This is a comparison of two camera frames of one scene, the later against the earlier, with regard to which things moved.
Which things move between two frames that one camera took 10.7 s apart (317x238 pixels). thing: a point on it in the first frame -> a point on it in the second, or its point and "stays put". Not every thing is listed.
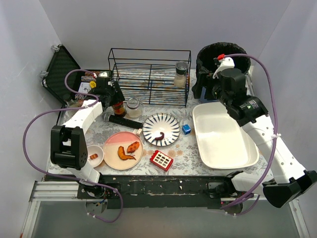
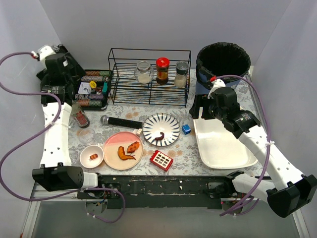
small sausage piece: (92, 156) stays put
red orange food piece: (132, 147) stays put
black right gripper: (204, 81) -> (201, 104)
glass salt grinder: (182, 68) stays put
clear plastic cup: (90, 136) stays put
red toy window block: (161, 160) stays put
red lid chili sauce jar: (119, 109) -> (162, 65)
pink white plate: (123, 139) stays put
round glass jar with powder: (133, 108) -> (144, 73)
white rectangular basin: (222, 143) stays put
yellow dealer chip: (92, 84) stays put
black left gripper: (115, 91) -> (75, 81)
